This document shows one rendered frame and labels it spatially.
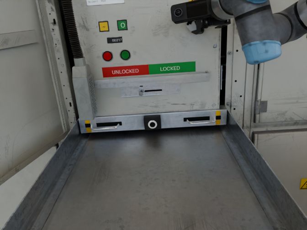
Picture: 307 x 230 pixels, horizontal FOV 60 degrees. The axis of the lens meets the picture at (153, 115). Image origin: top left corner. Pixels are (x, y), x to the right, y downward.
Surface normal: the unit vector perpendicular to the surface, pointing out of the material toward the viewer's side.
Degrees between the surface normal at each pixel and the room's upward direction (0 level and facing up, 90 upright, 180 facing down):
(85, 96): 90
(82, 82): 90
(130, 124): 90
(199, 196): 0
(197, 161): 0
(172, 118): 90
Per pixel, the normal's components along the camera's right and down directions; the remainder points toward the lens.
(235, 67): 0.00, 0.37
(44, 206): -0.07, -0.93
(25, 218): 1.00, -0.06
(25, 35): 0.95, 0.05
